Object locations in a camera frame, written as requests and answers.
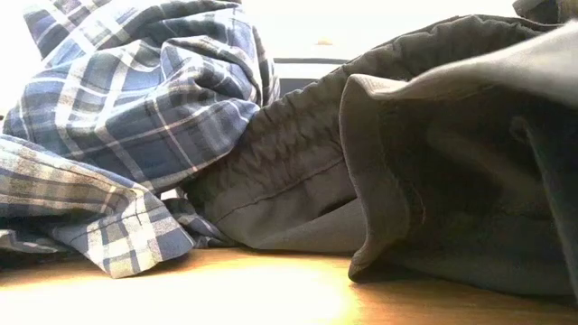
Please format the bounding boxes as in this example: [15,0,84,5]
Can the blue plaid flannel shirt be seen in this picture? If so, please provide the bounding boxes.
[0,0,282,280]

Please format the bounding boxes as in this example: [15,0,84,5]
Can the dark grey garment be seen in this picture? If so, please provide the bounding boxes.
[339,20,578,302]

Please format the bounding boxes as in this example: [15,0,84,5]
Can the dark elastic-waist pants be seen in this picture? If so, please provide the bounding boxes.
[182,14,561,254]

